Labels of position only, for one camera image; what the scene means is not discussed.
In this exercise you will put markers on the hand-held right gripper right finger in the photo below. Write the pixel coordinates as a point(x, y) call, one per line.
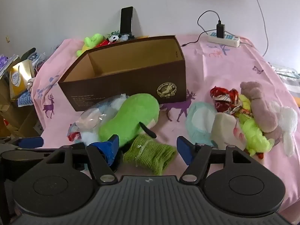
point(184, 150)

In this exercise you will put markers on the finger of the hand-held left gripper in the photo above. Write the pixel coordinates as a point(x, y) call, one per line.
point(30, 142)

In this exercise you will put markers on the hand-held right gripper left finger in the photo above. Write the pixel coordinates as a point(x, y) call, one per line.
point(114, 143)

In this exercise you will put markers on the large green plush toy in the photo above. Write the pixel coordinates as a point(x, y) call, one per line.
point(131, 114)

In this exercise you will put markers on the green knitted cloth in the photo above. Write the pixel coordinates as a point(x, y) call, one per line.
point(150, 154)

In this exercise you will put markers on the brown cardboard box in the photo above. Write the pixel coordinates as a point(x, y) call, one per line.
point(117, 86)

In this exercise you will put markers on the stacked cardboard boxes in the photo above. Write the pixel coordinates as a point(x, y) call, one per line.
point(14, 119)

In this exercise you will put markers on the light teal plush slipper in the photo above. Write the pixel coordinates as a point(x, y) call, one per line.
point(199, 121)

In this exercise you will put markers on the blue patterned packet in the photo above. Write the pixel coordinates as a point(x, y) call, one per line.
point(24, 98)

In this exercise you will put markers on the cream plush toy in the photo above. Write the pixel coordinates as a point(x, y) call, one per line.
point(225, 126)

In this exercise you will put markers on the gold paper bag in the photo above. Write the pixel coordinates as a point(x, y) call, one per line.
point(20, 79)

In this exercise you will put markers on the red patterned scarf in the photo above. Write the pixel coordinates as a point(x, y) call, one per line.
point(222, 98)

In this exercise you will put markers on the neon yellow mesh sponge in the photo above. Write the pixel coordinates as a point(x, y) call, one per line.
point(253, 133)

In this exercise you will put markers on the purple printed packet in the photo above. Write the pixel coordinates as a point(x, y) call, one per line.
point(5, 62)

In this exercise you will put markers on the pink printed bedsheet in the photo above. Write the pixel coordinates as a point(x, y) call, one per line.
point(211, 70)

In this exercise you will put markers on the dusty pink plush toy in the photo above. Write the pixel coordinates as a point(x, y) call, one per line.
point(262, 112)

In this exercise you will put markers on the small red plush toy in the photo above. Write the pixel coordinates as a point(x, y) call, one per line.
point(104, 43)

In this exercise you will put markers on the green and yellow plush toy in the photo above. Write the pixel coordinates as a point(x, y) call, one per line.
point(92, 41)

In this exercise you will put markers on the black and white mouse plush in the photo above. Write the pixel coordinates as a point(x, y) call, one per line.
point(114, 38)

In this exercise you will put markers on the white fluffy plush toy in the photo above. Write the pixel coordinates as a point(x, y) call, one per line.
point(287, 121)

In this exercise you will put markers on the black phone stand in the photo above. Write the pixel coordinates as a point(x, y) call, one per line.
point(131, 37)

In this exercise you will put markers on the white power strip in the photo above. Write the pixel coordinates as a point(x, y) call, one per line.
point(230, 41)

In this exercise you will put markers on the black smartphone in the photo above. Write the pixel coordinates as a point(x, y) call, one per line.
point(126, 20)

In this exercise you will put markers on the black charger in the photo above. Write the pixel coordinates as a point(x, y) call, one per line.
point(220, 30)

